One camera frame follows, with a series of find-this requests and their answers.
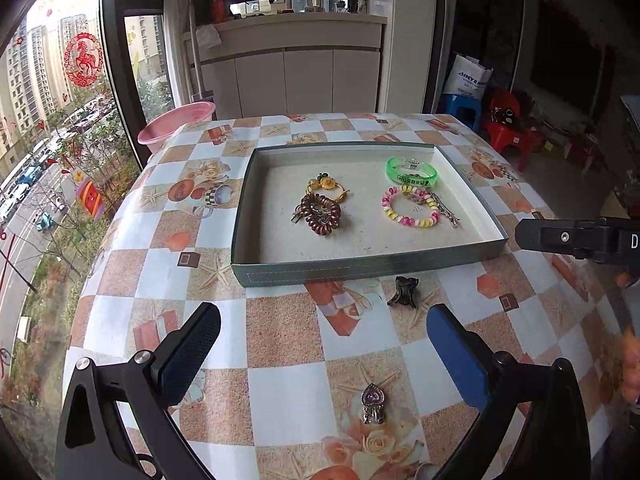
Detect silver metal hair clip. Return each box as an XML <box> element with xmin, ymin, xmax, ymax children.
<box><xmin>430</xmin><ymin>192</ymin><xmax>460</xmax><ymax>229</ymax></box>

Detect black claw hair clip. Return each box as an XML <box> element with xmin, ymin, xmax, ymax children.
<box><xmin>387</xmin><ymin>276</ymin><xmax>420</xmax><ymax>309</ymax></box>

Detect green translucent bangle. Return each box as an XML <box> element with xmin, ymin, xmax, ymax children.
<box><xmin>385</xmin><ymin>157</ymin><xmax>438</xmax><ymax>188</ymax></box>

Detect pink yellow spiral hair tie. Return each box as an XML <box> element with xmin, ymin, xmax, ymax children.
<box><xmin>380</xmin><ymin>185</ymin><xmax>442</xmax><ymax>229</ymax></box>

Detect yellow flower cord hair tie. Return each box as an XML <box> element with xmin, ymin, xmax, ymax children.
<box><xmin>305</xmin><ymin>172</ymin><xmax>350</xmax><ymax>205</ymax></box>

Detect brown spiral hair tie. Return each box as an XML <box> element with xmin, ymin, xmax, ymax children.
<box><xmin>292</xmin><ymin>192</ymin><xmax>343</xmax><ymax>238</ymax></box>

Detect grey-green jewelry tray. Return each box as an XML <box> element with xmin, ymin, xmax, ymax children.
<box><xmin>231</xmin><ymin>142</ymin><xmax>509</xmax><ymax>287</ymax></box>

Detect person's right hand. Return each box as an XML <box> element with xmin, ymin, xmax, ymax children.
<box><xmin>616</xmin><ymin>266</ymin><xmax>639</xmax><ymax>412</ymax></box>

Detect red plastic child chair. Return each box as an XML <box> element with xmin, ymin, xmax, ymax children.
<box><xmin>480</xmin><ymin>89</ymin><xmax>544</xmax><ymax>172</ymax></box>

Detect purple heart pendant charm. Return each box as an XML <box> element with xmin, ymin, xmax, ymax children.
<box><xmin>361</xmin><ymin>382</ymin><xmax>386</xmax><ymax>425</ymax></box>

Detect blue plastic stool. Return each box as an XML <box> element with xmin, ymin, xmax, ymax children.
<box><xmin>438</xmin><ymin>94</ymin><xmax>482</xmax><ymax>132</ymax></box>

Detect white shopping bag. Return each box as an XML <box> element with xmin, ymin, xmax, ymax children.
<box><xmin>442</xmin><ymin>54</ymin><xmax>494</xmax><ymax>101</ymax></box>

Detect checkered patterned tablecloth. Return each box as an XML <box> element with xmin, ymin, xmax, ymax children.
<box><xmin>65</xmin><ymin>114</ymin><xmax>620</xmax><ymax>479</ymax></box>

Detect pink plastic basin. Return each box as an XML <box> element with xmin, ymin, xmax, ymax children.
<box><xmin>138</xmin><ymin>101</ymin><xmax>216</xmax><ymax>154</ymax></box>

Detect white cabinet counter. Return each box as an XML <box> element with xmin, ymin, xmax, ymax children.
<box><xmin>198</xmin><ymin>12</ymin><xmax>386</xmax><ymax>119</ymax></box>

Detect red horse window decal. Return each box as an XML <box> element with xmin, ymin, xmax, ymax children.
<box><xmin>63</xmin><ymin>32</ymin><xmax>103</xmax><ymax>88</ymax></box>

